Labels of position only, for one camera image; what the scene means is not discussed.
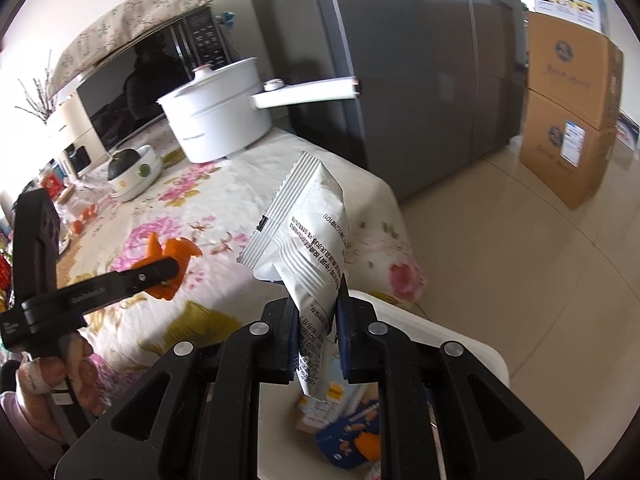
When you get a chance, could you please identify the dark green pumpkin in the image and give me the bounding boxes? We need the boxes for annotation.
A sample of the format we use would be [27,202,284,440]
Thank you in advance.
[107,149,138,181]

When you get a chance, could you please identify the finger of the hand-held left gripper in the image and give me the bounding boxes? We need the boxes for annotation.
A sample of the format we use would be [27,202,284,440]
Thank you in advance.
[107,256,180,301]

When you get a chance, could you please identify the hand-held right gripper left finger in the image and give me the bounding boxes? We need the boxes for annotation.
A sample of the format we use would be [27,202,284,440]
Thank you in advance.
[54,297,301,480]

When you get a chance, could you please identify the white bowl with green handle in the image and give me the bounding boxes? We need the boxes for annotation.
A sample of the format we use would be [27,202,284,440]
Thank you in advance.
[107,145,163,203]

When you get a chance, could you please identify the dried branches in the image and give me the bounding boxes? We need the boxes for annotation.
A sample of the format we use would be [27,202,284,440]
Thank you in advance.
[15,50,58,121]

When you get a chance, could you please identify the person's left hand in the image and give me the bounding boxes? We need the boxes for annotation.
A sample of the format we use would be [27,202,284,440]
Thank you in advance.
[15,337,103,413]

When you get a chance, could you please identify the floral microwave cover cloth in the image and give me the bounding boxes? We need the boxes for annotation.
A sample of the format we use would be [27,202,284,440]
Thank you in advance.
[52,0,240,96]

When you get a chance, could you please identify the white electric cooking pot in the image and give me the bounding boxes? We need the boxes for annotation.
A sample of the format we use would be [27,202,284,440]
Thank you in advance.
[157,57,362,164]

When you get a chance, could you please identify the white printed snack packet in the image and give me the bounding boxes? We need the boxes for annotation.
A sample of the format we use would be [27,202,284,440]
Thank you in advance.
[236,151,350,403]

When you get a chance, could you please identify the black microwave oven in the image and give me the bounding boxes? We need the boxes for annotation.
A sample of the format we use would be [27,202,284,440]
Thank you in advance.
[75,7,232,153]

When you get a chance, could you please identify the white plastic bin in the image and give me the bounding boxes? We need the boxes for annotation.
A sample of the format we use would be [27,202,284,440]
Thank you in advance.
[252,287,510,480]

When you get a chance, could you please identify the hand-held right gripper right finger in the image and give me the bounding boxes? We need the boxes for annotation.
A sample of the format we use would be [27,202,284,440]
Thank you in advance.
[336,274,585,480]

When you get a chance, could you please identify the grey refrigerator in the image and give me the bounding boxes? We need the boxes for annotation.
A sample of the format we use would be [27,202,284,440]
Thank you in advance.
[239,0,531,201]

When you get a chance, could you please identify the clear plastic bag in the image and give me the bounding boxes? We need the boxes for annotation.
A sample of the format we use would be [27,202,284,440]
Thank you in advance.
[62,189,108,241]

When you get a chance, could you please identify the cream air fryer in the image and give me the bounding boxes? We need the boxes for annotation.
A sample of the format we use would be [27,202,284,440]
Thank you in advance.
[47,92,108,181]

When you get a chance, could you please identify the large orange peel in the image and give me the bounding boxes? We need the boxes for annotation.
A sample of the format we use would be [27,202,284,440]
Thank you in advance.
[132,232,203,301]

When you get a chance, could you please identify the person's left forearm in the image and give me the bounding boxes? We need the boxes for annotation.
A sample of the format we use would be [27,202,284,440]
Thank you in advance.
[0,390,68,467]

